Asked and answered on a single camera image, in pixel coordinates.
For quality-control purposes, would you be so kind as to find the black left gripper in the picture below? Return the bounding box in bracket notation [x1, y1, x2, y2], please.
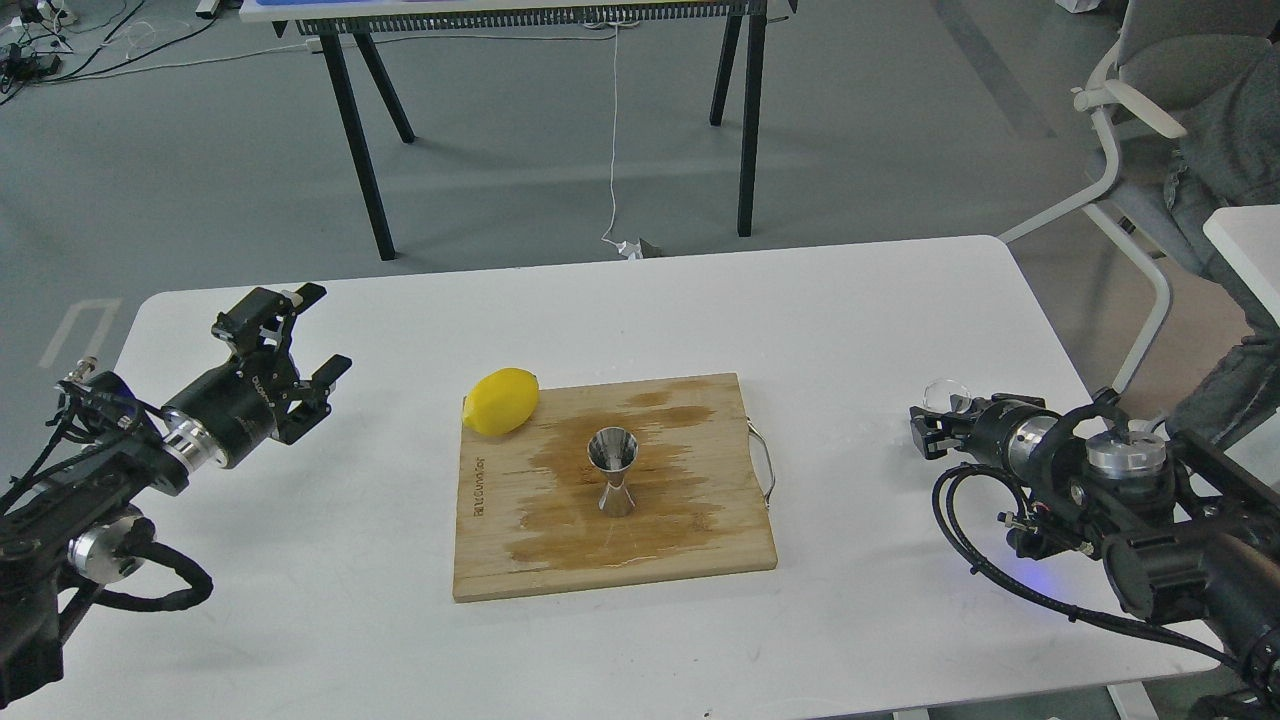
[163, 283, 353, 471]

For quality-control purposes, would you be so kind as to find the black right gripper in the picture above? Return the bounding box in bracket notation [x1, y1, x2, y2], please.
[909, 393, 1061, 477]

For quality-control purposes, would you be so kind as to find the small clear glass cup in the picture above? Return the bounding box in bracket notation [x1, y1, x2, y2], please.
[922, 378, 973, 413]

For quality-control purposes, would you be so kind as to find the steel double jigger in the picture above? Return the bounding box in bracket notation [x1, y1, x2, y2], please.
[588, 427, 639, 518]

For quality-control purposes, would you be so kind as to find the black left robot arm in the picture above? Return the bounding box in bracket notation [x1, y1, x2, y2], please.
[1, 283, 351, 705]

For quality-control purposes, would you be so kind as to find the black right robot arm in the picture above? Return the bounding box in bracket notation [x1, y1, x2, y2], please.
[909, 388, 1279, 719]

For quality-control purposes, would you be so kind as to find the yellow lemon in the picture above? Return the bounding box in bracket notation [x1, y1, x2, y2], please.
[462, 366, 540, 437]

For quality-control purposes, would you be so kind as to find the bamboo cutting board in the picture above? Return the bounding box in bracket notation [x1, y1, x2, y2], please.
[452, 373, 778, 603]

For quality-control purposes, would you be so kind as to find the black-legged background table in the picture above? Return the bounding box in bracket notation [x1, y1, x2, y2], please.
[221, 1, 817, 266]

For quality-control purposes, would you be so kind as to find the white office chair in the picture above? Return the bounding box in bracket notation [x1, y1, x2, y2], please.
[1000, 1, 1277, 395]

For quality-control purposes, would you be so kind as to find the white hanging cable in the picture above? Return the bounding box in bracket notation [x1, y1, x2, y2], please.
[598, 22, 660, 259]

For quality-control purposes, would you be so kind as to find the floor cables bundle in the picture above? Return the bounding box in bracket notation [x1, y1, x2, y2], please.
[0, 0, 241, 96]

